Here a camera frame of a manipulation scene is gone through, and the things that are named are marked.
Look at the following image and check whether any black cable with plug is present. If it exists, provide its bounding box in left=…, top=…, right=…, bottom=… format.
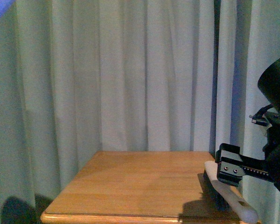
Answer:
left=249, top=104, right=275, bottom=126

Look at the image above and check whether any wooden nightstand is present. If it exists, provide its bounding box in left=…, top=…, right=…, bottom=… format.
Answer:
left=41, top=150, right=262, bottom=224

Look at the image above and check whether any white hand brush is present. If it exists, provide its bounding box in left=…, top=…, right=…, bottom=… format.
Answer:
left=203, top=161, right=259, bottom=224

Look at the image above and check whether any grey curtain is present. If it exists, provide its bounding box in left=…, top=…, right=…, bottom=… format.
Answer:
left=0, top=0, right=280, bottom=224

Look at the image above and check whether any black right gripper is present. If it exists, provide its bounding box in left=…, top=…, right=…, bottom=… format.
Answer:
left=215, top=143, right=273, bottom=186

